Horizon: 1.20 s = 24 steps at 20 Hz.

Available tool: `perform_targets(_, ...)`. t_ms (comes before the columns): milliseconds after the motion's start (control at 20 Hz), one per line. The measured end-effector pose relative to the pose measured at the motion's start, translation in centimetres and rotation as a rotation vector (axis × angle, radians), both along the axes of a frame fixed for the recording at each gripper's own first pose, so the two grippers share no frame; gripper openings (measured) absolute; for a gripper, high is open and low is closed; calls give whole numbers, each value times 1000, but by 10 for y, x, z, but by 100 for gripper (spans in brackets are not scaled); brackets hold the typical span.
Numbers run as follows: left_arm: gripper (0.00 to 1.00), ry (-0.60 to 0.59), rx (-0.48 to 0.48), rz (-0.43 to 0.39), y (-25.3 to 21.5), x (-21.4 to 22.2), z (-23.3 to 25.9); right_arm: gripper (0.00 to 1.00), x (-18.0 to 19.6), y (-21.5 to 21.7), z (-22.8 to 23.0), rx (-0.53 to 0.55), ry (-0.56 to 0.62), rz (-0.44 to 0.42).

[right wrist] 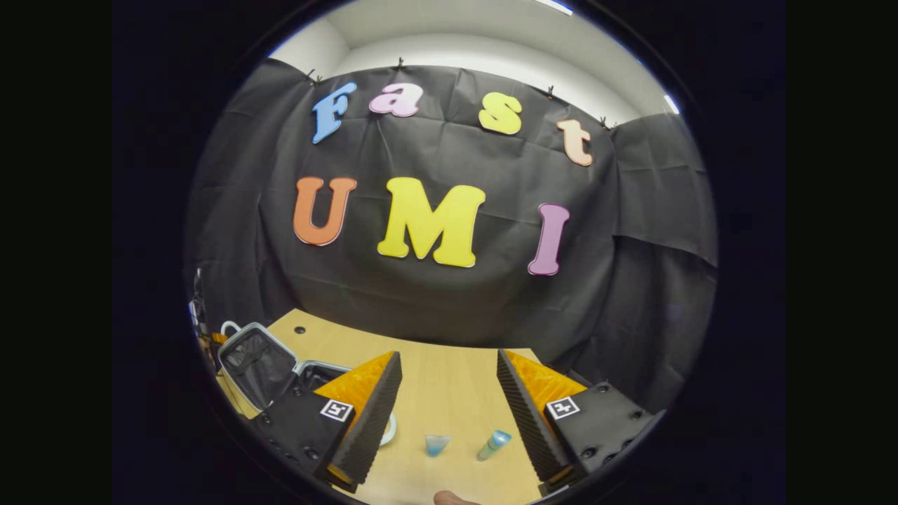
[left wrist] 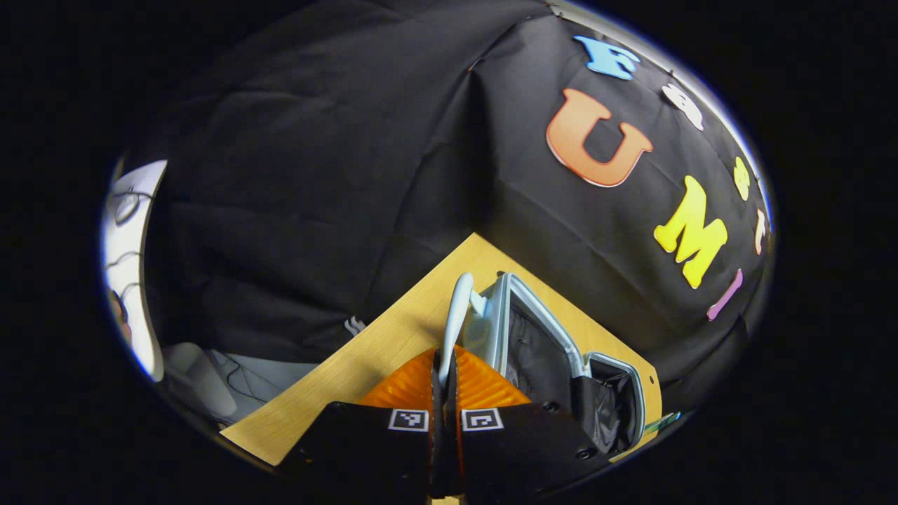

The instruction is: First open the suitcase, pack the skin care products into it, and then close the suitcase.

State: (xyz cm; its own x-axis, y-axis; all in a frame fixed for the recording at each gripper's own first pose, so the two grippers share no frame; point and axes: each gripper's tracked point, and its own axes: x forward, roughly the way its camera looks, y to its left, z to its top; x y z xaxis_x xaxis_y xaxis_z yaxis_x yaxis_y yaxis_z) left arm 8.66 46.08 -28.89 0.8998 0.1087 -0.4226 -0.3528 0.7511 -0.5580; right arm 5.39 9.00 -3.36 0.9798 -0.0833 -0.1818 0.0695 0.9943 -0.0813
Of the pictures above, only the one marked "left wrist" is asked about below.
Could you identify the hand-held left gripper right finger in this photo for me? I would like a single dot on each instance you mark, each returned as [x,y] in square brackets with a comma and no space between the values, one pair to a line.
[526,449]

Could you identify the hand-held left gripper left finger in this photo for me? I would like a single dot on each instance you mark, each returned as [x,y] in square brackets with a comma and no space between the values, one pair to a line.
[365,449]

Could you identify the light blue suitcase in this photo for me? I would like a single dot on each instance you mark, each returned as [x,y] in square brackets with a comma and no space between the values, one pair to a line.
[533,351]

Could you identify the black backdrop cloth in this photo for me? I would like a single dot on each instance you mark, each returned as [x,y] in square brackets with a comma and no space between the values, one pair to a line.
[316,175]

